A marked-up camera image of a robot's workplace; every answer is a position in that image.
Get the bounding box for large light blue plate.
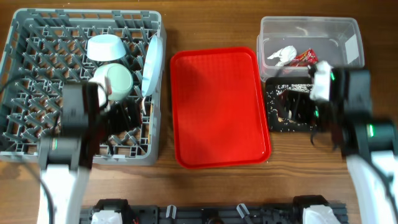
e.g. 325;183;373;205
141;35;163;97

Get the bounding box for white napkin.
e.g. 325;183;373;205
267;45;297;67

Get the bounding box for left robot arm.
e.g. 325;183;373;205
37;82;141;223

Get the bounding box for wooden chopstick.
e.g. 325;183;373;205
148;103;154;145

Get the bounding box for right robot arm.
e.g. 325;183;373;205
280;62;397;223

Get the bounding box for red plastic tray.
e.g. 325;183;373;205
170;47;272;169

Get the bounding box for grey plastic dishwasher rack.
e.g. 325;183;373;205
1;9;167;166

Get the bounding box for white plastic fork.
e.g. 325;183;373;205
141;96;146;116

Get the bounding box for red snack wrapper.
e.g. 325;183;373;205
289;49;318;67

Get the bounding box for food scraps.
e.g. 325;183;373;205
269;83;313;131

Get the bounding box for small light blue bowl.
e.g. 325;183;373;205
87;34;126;62

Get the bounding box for black rectangular tray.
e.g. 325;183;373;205
264;76;318;133

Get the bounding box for clear plastic bin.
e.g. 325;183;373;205
257;16;365;82

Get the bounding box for green bowl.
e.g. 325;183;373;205
89;63;133;101

